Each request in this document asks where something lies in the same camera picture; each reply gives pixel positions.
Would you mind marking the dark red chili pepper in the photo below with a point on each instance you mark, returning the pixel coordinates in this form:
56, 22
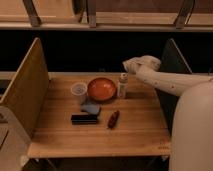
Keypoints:
113, 119

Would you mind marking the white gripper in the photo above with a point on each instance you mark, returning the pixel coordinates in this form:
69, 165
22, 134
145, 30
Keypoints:
132, 65

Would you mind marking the black rectangular box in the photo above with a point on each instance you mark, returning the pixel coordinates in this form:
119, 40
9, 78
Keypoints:
84, 119

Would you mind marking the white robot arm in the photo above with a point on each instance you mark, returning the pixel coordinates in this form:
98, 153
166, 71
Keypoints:
192, 130

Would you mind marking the right dark side panel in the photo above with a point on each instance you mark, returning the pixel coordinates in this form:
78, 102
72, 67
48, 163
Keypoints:
172, 61

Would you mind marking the clear plastic cup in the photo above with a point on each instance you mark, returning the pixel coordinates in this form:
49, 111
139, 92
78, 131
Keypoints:
79, 91

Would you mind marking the wooden shelf rail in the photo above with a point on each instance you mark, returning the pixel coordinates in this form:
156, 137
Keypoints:
108, 15

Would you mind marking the blue-grey sponge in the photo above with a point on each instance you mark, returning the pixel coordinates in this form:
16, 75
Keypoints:
91, 108

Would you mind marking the small clear bottle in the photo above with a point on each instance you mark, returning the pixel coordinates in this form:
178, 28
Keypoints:
122, 84

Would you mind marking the orange bowl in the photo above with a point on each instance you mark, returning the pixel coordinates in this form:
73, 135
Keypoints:
101, 89

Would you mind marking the left wooden side panel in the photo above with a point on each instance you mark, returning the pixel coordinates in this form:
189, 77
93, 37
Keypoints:
23, 98

